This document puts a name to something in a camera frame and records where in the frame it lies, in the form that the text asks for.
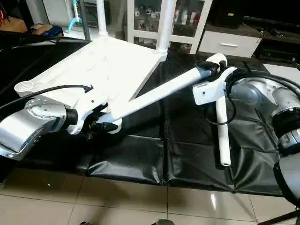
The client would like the white plastic table top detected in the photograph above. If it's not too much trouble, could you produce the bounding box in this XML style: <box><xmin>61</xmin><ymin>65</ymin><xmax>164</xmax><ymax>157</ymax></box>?
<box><xmin>13</xmin><ymin>37</ymin><xmax>168</xmax><ymax>135</ymax></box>

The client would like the black work mat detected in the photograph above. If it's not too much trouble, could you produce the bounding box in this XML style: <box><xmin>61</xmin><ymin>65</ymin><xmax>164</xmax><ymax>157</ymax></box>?
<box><xmin>0</xmin><ymin>35</ymin><xmax>300</xmax><ymax>197</ymax></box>

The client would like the grey metal pole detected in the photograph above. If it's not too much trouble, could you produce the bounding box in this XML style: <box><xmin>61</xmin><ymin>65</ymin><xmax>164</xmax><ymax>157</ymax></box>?
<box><xmin>79</xmin><ymin>0</ymin><xmax>91</xmax><ymax>43</ymax></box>

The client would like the light blue mop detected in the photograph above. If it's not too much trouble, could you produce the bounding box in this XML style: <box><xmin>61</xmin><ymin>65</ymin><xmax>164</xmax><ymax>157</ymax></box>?
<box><xmin>67</xmin><ymin>0</ymin><xmax>85</xmax><ymax>34</ymax></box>

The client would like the white glass door cabinet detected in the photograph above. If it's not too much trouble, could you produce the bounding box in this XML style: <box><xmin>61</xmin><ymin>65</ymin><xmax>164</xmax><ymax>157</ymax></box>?
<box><xmin>127</xmin><ymin>0</ymin><xmax>213</xmax><ymax>55</ymax></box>

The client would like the brown cardboard box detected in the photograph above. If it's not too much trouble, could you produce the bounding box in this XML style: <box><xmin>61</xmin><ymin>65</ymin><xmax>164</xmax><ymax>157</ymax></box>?
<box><xmin>29</xmin><ymin>23</ymin><xmax>64</xmax><ymax>38</ymax></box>

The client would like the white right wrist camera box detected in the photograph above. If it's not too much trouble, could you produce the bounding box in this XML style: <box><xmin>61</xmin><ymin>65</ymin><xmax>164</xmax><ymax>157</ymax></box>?
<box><xmin>192</xmin><ymin>67</ymin><xmax>239</xmax><ymax>106</ymax></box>

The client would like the black stand leg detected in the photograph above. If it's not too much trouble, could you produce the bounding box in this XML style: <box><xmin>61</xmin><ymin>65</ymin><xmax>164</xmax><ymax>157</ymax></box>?
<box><xmin>270</xmin><ymin>210</ymin><xmax>300</xmax><ymax>225</ymax></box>

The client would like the black tv cabinet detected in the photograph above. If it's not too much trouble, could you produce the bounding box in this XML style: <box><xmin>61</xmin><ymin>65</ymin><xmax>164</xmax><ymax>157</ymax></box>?
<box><xmin>206</xmin><ymin>0</ymin><xmax>300</xmax><ymax>64</ymax></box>

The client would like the white drawer unit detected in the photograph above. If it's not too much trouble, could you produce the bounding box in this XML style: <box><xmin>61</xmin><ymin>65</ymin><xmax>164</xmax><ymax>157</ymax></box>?
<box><xmin>197</xmin><ymin>30</ymin><xmax>263</xmax><ymax>59</ymax></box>

